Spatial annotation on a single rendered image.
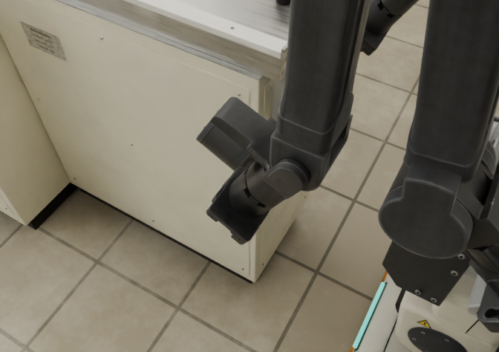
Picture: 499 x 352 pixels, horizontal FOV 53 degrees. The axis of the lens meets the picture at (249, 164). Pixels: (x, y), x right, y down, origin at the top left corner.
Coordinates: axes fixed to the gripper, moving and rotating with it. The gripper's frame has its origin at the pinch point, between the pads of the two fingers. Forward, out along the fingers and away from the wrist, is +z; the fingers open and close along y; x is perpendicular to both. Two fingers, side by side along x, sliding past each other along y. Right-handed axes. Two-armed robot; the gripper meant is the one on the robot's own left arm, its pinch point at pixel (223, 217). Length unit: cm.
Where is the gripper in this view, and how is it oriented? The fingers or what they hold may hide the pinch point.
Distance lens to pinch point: 72.1
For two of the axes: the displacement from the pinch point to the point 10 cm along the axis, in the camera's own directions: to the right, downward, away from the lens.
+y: -5.1, 6.7, -5.4
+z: -4.0, 3.7, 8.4
